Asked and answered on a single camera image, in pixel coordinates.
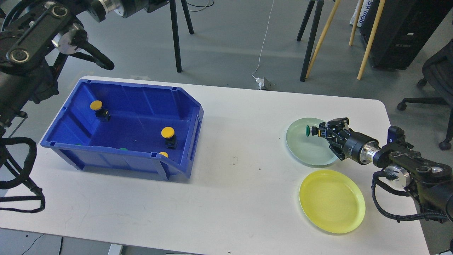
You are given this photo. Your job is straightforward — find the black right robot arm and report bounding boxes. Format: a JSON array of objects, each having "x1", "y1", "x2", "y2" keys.
[{"x1": 306, "y1": 118, "x2": 452, "y2": 223}]

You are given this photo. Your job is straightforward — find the white printed bag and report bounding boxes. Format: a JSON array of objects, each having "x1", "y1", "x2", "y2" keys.
[{"x1": 350, "y1": 0, "x2": 373, "y2": 27}]

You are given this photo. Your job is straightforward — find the wooden easel legs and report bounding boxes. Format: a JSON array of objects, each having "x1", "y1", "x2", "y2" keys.
[{"x1": 305, "y1": 0, "x2": 386, "y2": 80}]

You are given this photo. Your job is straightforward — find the yellow plate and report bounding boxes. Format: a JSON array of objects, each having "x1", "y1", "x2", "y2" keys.
[{"x1": 299, "y1": 170, "x2": 366, "y2": 234}]

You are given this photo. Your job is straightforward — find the black office chair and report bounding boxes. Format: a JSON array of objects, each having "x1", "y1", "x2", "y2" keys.
[{"x1": 397, "y1": 40, "x2": 453, "y2": 151}]

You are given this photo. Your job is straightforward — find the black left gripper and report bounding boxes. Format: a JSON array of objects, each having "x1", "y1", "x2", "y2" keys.
[{"x1": 88, "y1": 0, "x2": 168, "y2": 22}]

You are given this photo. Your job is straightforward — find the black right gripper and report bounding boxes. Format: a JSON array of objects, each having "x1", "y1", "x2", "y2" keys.
[{"x1": 318, "y1": 118, "x2": 381, "y2": 165}]

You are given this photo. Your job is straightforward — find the black tripod stand left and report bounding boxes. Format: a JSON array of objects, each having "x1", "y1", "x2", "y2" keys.
[{"x1": 168, "y1": 0, "x2": 194, "y2": 73}]

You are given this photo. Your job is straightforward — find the black tripod stand right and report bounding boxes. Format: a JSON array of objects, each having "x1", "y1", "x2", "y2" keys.
[{"x1": 296, "y1": 0, "x2": 324, "y2": 82}]

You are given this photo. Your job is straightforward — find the yellow push button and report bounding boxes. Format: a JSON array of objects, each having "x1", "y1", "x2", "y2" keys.
[
  {"x1": 90, "y1": 100, "x2": 110, "y2": 122},
  {"x1": 161, "y1": 126, "x2": 177, "y2": 149}
]

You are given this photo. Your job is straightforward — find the blue plastic storage bin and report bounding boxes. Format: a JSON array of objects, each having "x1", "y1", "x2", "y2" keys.
[{"x1": 40, "y1": 79, "x2": 204, "y2": 180}]

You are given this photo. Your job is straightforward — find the black tripod stand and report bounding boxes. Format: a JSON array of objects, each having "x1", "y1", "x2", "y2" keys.
[
  {"x1": 296, "y1": 0, "x2": 324, "y2": 82},
  {"x1": 168, "y1": 0, "x2": 194, "y2": 73}
]

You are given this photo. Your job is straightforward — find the light green plate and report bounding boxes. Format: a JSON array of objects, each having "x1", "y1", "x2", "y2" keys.
[{"x1": 286, "y1": 118, "x2": 339, "y2": 168}]

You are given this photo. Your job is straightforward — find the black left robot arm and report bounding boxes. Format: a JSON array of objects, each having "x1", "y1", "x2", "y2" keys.
[{"x1": 0, "y1": 0, "x2": 168, "y2": 213}]

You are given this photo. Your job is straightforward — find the black floor cable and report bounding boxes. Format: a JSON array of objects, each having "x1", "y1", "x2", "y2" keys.
[{"x1": 186, "y1": 0, "x2": 215, "y2": 12}]

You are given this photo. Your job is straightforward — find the black cabinet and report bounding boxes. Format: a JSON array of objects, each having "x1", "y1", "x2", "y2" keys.
[{"x1": 368, "y1": 0, "x2": 453, "y2": 70}]

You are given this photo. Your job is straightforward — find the white cable with plug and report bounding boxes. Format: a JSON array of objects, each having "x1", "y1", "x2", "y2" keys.
[{"x1": 252, "y1": 0, "x2": 275, "y2": 91}]

